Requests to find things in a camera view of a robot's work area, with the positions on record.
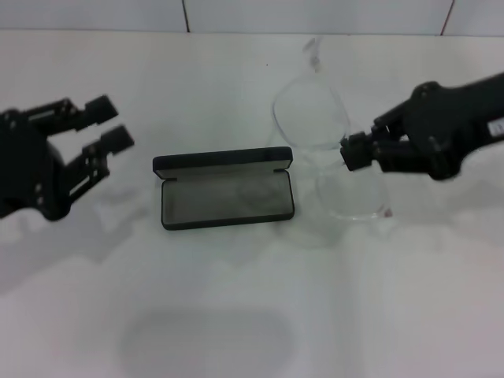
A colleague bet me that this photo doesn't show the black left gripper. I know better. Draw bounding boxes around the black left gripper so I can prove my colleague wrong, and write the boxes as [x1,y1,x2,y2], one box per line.
[0,93,136,222]

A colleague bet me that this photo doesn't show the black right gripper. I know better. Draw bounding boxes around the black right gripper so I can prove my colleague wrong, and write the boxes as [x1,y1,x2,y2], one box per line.
[339,72,504,182]

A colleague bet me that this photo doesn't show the clear white glasses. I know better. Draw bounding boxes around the clear white glasses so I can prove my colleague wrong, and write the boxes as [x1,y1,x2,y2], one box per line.
[270,35,395,222]

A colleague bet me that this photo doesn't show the black glasses case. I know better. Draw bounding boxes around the black glasses case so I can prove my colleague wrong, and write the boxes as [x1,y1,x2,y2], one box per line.
[152,146,295,232]

